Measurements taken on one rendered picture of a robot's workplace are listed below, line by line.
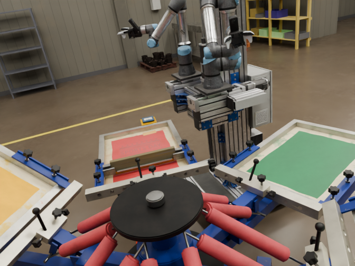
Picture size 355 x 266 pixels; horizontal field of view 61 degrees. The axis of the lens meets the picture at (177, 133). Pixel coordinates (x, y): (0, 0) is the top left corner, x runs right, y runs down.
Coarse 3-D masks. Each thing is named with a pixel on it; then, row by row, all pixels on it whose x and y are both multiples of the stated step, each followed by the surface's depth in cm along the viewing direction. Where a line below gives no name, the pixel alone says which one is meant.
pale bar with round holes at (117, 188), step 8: (176, 168) 169; (184, 168) 168; (192, 168) 167; (200, 168) 168; (208, 168) 170; (176, 176) 167; (184, 176) 168; (112, 184) 164; (120, 184) 163; (128, 184) 162; (88, 192) 161; (96, 192) 160; (104, 192) 161; (112, 192) 164; (120, 192) 163; (88, 200) 161
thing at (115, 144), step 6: (126, 138) 235; (132, 138) 233; (114, 144) 229; (120, 144) 227; (126, 144) 226; (114, 150) 219; (114, 156) 211; (144, 168) 191; (120, 174) 189; (126, 174) 188; (132, 174) 187; (138, 174) 186; (144, 174) 185; (114, 180) 183; (120, 180) 182
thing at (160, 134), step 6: (156, 132) 237; (162, 132) 235; (138, 138) 232; (144, 138) 230; (150, 138) 229; (162, 138) 226; (162, 144) 218; (168, 144) 216; (168, 162) 194; (174, 162) 193; (156, 168) 189; (162, 168) 188; (168, 168) 187
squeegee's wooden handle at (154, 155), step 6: (156, 150) 188; (162, 150) 187; (168, 150) 188; (174, 150) 189; (132, 156) 185; (138, 156) 185; (144, 156) 186; (150, 156) 187; (156, 156) 188; (162, 156) 189; (168, 156) 190; (114, 162) 183; (120, 162) 184; (126, 162) 185; (132, 162) 186; (144, 162) 188; (150, 162) 189; (120, 168) 186
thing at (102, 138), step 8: (168, 120) 246; (136, 128) 241; (144, 128) 242; (152, 128) 243; (104, 136) 237; (112, 136) 238; (120, 136) 240; (176, 136) 218; (104, 144) 225; (104, 152) 214; (104, 160) 202; (104, 184) 176
